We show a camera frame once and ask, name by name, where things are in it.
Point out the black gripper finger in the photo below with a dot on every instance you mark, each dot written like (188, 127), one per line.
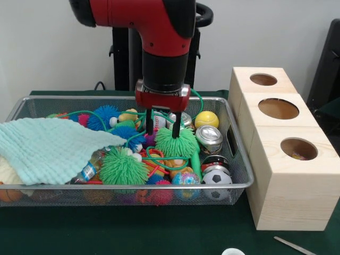
(176, 125)
(149, 122)

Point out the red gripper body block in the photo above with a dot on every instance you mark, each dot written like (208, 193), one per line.
(162, 99)

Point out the green spiky rubber ball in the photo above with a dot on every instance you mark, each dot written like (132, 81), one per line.
(183, 146)

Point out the mint green knitted cloth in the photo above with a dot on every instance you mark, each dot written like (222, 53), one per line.
(47, 148)

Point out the multicoloured patterned cloth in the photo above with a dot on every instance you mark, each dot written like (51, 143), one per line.
(298, 156)

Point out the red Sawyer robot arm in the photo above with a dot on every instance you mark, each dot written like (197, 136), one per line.
(159, 26)

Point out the wooden box with three holes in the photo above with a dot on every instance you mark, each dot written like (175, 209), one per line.
(292, 199)

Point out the white toy baseball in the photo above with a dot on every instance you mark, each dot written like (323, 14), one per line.
(159, 120)

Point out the yellow ball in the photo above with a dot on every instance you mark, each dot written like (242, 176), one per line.
(206, 119)

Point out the silver soda can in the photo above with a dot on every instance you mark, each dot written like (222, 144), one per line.
(210, 138)

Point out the blue spiky ball with eyes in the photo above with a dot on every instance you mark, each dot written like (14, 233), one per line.
(103, 118)

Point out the green spiky ball with eyes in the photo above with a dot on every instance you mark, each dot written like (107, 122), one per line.
(122, 167)

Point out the colourful globe ball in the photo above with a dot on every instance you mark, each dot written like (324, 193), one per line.
(186, 180)

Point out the black white toy soccer ball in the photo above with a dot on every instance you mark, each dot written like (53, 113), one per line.
(216, 180)

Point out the metal scissors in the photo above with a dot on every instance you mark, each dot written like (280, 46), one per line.
(292, 245)

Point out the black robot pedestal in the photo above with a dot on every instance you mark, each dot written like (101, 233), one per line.
(122, 53)

